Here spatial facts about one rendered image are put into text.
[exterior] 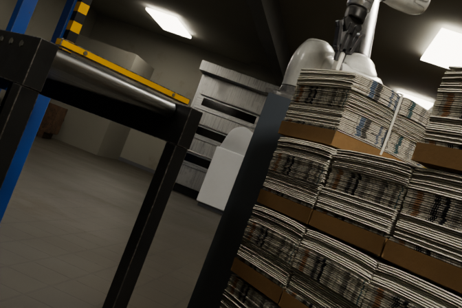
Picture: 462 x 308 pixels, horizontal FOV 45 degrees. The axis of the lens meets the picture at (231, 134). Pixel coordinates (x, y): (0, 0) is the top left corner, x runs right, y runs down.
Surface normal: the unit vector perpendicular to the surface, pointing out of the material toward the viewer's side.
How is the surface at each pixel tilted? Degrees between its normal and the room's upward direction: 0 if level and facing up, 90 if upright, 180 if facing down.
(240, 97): 90
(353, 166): 90
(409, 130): 90
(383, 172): 90
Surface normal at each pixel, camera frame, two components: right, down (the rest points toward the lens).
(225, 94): -0.13, -0.11
